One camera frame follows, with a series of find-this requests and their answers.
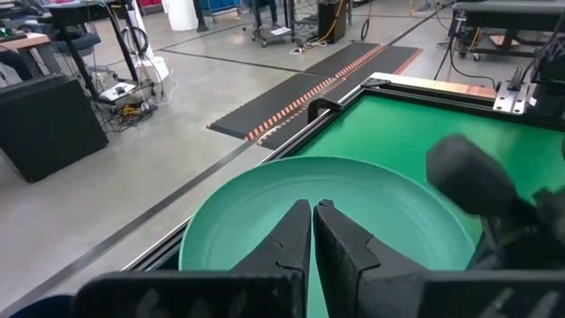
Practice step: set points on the wheeled cart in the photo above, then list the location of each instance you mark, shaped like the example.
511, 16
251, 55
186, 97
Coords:
281, 31

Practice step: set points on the large black floor box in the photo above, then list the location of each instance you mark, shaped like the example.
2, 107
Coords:
48, 123

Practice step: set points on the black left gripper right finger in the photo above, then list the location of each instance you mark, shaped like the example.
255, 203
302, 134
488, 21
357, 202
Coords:
340, 252

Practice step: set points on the grey desk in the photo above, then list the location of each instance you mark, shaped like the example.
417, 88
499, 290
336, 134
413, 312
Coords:
507, 9

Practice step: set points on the black table clamp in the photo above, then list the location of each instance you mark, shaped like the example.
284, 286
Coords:
315, 108

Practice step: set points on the teal plate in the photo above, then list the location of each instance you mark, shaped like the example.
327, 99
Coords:
265, 199

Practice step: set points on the black orange-striped floor mat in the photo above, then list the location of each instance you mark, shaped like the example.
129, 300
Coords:
379, 66
273, 106

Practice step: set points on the black standing desk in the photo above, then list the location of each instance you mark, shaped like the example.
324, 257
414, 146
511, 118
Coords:
75, 13

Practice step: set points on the white square pillar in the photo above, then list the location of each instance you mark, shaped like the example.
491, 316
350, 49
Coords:
181, 15

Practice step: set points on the green table mat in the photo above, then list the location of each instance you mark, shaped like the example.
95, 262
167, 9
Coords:
397, 128

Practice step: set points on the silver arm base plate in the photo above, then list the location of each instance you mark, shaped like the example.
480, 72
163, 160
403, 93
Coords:
507, 101

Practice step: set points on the wooden top desk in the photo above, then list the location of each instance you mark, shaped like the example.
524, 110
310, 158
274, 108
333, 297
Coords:
22, 42

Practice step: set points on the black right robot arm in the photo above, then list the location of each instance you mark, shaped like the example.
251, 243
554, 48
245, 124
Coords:
552, 88

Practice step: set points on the white power strip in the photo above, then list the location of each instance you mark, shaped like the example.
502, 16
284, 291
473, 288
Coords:
117, 91

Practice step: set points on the black floor cabinet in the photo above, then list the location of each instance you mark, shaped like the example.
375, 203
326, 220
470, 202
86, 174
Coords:
331, 22

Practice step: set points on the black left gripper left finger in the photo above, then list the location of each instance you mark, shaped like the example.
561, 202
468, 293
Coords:
291, 247

